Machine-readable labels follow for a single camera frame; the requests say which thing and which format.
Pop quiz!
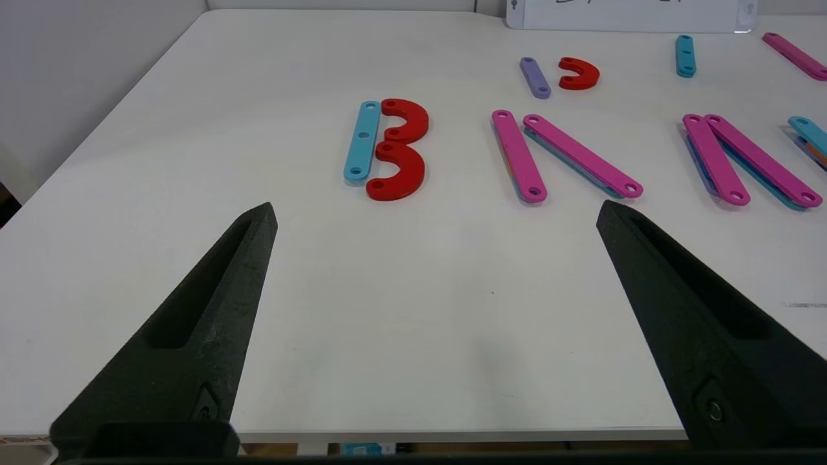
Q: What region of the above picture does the white BRAIN sign card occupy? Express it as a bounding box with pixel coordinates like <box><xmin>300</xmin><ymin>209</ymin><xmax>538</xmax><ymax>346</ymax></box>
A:
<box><xmin>505</xmin><ymin>0</ymin><xmax>758</xmax><ymax>34</ymax></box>

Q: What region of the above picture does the red C-shaped piece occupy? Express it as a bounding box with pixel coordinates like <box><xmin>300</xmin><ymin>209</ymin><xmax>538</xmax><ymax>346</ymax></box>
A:
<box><xmin>558</xmin><ymin>57</ymin><xmax>601</xmax><ymax>90</ymax></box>
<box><xmin>366</xmin><ymin>141</ymin><xmax>426</xmax><ymax>202</ymax></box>
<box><xmin>381</xmin><ymin>98</ymin><xmax>430</xmax><ymax>145</ymax></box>

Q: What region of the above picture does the pink bar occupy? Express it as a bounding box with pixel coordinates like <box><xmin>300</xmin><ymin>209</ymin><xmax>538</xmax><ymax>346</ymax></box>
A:
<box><xmin>762</xmin><ymin>32</ymin><xmax>827</xmax><ymax>82</ymax></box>
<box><xmin>682</xmin><ymin>114</ymin><xmax>751</xmax><ymax>207</ymax></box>
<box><xmin>523</xmin><ymin>114</ymin><xmax>644</xmax><ymax>199</ymax></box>
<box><xmin>704</xmin><ymin>114</ymin><xmax>824</xmax><ymax>211</ymax></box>
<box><xmin>492</xmin><ymin>109</ymin><xmax>549</xmax><ymax>204</ymax></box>

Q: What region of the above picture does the short purple bar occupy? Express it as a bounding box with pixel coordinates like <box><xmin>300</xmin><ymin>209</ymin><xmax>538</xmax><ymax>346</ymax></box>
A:
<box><xmin>519</xmin><ymin>57</ymin><xmax>552</xmax><ymax>99</ymax></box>

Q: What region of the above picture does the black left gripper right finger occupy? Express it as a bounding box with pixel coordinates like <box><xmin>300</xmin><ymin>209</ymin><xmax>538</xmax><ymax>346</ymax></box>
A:
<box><xmin>596</xmin><ymin>199</ymin><xmax>827</xmax><ymax>453</ymax></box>

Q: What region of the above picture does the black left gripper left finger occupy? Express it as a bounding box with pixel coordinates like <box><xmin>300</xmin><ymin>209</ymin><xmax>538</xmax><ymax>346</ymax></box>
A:
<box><xmin>50</xmin><ymin>202</ymin><xmax>278</xmax><ymax>462</ymax></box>

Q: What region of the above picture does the long blue bar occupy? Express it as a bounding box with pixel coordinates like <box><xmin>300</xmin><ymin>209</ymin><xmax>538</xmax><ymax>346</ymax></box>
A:
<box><xmin>343</xmin><ymin>100</ymin><xmax>382</xmax><ymax>183</ymax></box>

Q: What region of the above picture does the blue bar with orange hole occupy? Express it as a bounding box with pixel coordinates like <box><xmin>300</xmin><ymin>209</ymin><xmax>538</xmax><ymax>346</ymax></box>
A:
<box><xmin>787</xmin><ymin>116</ymin><xmax>827</xmax><ymax>172</ymax></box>

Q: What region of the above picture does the short blue bar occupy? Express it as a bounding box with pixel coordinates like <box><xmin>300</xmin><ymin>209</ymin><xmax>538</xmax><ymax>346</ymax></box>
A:
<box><xmin>675</xmin><ymin>35</ymin><xmax>697</xmax><ymax>79</ymax></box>

